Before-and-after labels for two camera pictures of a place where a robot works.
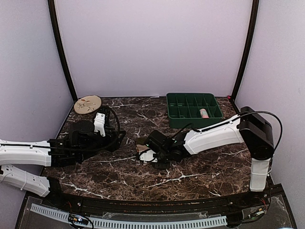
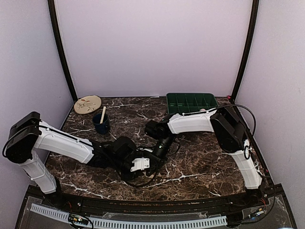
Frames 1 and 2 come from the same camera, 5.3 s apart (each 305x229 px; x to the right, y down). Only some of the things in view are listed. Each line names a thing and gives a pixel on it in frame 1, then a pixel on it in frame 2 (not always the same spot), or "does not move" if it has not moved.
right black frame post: (247, 56) does not move
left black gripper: (113, 144) → (126, 177)
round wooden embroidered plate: (87, 104) does not move
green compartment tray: (201, 109) does not move
